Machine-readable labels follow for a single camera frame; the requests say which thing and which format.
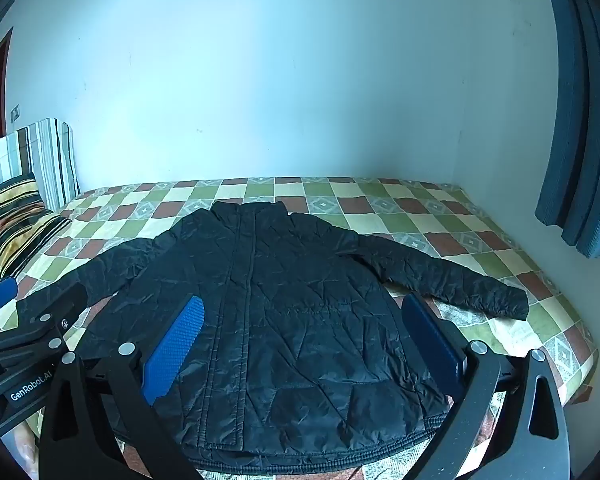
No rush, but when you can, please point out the black quilted jacket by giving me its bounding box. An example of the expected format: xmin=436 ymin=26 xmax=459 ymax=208
xmin=16 ymin=200 xmax=530 ymax=473

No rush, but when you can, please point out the striped dark pillow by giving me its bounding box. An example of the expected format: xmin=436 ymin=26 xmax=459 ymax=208
xmin=0 ymin=172 xmax=72 ymax=279

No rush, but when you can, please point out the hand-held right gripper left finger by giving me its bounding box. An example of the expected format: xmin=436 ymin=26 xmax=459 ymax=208
xmin=36 ymin=296 xmax=204 ymax=480

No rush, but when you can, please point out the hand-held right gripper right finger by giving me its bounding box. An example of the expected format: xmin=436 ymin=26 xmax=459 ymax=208
xmin=402 ymin=292 xmax=573 ymax=480

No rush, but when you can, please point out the bed with checkered sheet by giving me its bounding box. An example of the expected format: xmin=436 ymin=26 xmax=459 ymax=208
xmin=0 ymin=176 xmax=600 ymax=480

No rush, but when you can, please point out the blue curtain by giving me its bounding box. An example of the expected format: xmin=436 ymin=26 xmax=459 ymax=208
xmin=534 ymin=0 xmax=600 ymax=259

